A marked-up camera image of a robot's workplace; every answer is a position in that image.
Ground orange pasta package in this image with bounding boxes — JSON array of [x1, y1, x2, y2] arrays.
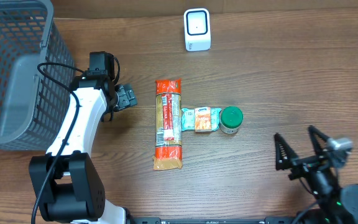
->
[[154, 79, 183, 170]]

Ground white barcode scanner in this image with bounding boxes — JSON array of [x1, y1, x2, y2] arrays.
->
[[183, 8, 211, 52]]

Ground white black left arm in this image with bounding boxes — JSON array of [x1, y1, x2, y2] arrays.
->
[[29, 51, 137, 224]]

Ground teal tissue pack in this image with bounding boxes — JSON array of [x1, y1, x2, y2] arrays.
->
[[181, 108, 221, 132]]

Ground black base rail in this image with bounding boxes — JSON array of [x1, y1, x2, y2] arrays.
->
[[126, 217, 294, 224]]

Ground grey plastic basket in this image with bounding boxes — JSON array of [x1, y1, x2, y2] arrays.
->
[[0, 0, 75, 151]]

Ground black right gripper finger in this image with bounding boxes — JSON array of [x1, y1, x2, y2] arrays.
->
[[273, 133, 298, 170], [308, 125, 332, 156]]

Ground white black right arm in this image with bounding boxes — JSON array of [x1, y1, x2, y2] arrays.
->
[[273, 126, 358, 223]]

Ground orange tissue pack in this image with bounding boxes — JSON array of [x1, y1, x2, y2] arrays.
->
[[195, 107, 212, 133]]

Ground green lid jar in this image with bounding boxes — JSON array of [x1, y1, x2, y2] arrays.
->
[[220, 106, 244, 134]]

